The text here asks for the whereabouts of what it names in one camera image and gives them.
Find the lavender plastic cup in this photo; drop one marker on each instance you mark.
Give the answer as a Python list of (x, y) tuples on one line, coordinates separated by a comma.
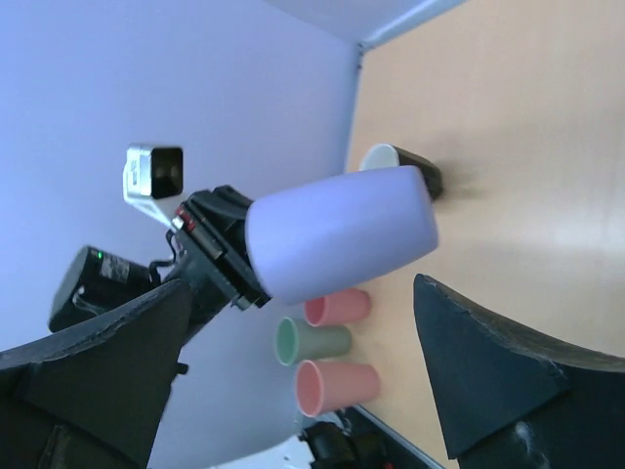
[(336, 233)]

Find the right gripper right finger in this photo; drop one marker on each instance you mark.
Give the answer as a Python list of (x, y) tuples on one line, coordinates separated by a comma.
[(509, 396)]

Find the pink cup near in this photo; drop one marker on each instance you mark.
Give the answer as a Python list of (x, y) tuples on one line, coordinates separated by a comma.
[(323, 387)]

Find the black mug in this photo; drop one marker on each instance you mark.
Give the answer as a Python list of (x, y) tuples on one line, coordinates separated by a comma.
[(387, 155)]

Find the green plastic cup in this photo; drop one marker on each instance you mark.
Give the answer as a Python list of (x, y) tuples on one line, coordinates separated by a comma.
[(296, 341)]

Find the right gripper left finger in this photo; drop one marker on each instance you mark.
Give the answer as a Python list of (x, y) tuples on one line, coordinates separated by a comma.
[(92, 395)]

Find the pink cup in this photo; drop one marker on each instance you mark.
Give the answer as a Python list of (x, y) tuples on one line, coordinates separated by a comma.
[(323, 387), (339, 308)]

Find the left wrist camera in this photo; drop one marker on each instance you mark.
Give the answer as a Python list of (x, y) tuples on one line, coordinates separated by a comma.
[(153, 181)]

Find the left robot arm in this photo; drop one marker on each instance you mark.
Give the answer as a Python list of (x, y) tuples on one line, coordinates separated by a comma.
[(97, 282)]

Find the pink cup far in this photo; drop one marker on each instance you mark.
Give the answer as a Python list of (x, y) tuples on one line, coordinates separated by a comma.
[(339, 308)]

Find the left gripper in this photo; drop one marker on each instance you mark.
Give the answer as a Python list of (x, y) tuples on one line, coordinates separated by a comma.
[(210, 227)]

